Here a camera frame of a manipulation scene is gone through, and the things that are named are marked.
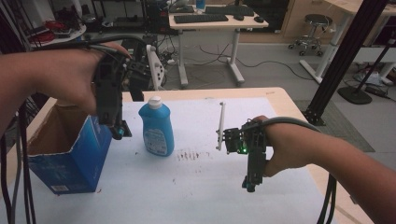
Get white table mat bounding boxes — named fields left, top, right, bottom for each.
left=0, top=96, right=340, bottom=224

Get white desk frame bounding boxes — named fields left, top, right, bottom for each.
left=298, top=0, right=396, bottom=86

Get round white table with clutter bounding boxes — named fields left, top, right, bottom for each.
left=25, top=19, right=88, bottom=49

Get black stand with round base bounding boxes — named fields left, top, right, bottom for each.
left=337, top=39, right=396, bottom=105

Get grey cable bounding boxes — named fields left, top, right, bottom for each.
left=261, top=116, right=338, bottom=224

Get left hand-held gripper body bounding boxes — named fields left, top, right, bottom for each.
left=92, top=37, right=166, bottom=103

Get person's left hand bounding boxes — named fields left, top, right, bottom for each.
left=36, top=41, right=133, bottom=117

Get black round stool on castors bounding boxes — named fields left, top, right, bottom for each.
left=287, top=13, right=333, bottom=58

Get open blue cardboard box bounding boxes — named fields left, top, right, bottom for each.
left=25, top=101, right=113, bottom=196

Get black keyboard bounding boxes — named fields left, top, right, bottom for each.
left=173, top=13, right=230, bottom=24

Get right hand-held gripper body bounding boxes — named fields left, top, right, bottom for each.
left=216, top=101, right=269, bottom=157

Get dark grey floor mat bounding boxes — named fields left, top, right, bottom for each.
left=293, top=99, right=376, bottom=154

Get black floor cable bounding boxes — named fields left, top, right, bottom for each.
left=198, top=43, right=316, bottom=82

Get person's right hand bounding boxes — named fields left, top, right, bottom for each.
left=252, top=114, right=316, bottom=178

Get black power strip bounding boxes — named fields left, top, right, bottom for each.
left=363, top=85, right=392, bottom=101

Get blue detergent bottle white cap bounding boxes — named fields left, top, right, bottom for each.
left=137, top=95, right=176, bottom=158

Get black cable bundle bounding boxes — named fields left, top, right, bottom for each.
left=0, top=35, right=148, bottom=224

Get black metal profile post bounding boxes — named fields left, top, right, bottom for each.
left=303, top=0, right=390, bottom=126

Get light wooden desk white legs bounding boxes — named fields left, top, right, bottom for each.
left=167, top=4, right=270, bottom=89

